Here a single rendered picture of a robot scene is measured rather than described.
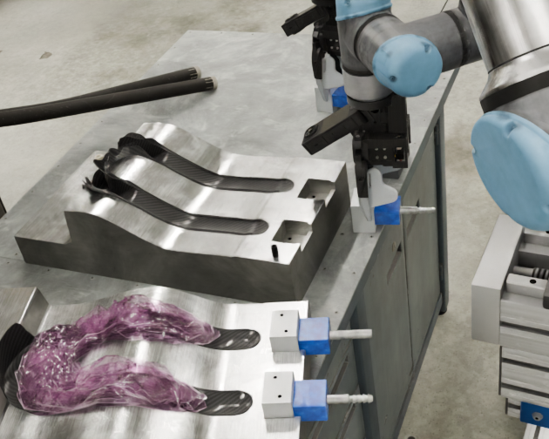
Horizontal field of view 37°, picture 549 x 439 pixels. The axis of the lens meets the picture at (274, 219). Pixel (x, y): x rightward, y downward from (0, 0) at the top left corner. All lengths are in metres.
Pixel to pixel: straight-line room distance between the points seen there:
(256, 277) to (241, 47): 0.89
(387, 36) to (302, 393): 0.46
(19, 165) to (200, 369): 2.41
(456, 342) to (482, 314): 1.28
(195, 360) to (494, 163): 0.51
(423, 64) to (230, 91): 0.82
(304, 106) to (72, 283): 0.62
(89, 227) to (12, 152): 2.23
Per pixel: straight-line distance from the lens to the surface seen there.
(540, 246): 1.03
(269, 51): 1.94
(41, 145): 3.50
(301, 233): 1.25
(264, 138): 1.61
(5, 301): 1.22
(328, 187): 1.32
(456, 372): 2.19
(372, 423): 1.69
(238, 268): 1.21
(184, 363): 1.08
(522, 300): 0.96
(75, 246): 1.36
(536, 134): 0.71
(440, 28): 1.08
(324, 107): 1.66
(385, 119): 1.23
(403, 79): 1.04
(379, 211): 1.31
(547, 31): 0.75
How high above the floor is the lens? 1.64
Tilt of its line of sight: 37 degrees down
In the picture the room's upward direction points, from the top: 11 degrees counter-clockwise
